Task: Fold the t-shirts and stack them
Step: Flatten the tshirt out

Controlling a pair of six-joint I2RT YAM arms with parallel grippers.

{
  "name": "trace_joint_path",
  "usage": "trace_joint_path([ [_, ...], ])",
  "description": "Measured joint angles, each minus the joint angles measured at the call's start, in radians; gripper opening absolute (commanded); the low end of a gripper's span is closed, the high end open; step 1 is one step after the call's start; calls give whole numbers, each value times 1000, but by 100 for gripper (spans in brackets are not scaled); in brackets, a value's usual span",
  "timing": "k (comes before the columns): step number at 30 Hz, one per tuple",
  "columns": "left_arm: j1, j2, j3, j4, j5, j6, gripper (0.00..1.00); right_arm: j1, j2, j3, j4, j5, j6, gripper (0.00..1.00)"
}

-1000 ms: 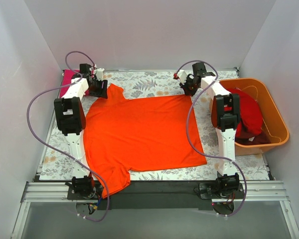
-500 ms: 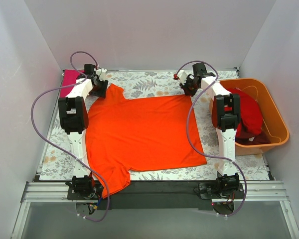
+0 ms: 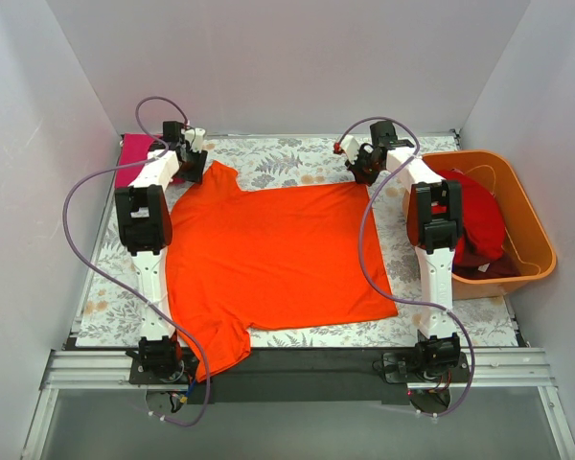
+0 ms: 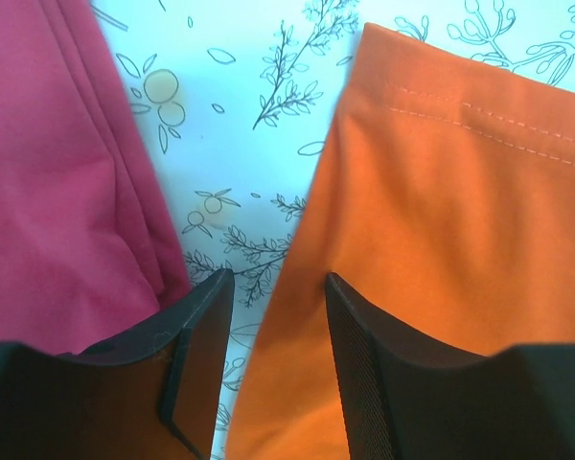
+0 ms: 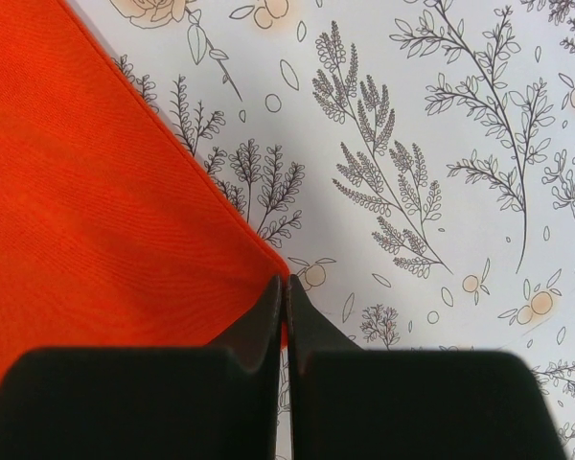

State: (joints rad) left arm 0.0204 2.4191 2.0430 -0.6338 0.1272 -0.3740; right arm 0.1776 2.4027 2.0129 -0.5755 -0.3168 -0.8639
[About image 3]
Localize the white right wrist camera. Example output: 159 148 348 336
333 134 360 161

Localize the aluminium frame rail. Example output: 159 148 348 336
22 348 575 459

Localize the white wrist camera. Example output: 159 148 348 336
333 134 360 161
183 127 206 150

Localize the orange plastic basket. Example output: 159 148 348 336
403 150 556 300

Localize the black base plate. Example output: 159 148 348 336
127 346 472 406

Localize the orange t-shirt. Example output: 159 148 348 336
166 162 398 380

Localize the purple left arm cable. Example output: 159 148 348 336
62 97 213 430

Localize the folded magenta t-shirt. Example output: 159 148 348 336
114 134 179 191

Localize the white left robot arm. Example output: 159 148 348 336
114 121 207 383

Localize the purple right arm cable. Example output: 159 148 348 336
337 117 475 419

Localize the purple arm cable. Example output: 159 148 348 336
337 117 475 419
62 97 213 430

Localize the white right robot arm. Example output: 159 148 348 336
333 116 463 381

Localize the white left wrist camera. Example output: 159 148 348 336
183 127 206 150

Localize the red t-shirt in basket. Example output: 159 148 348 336
433 168 521 280

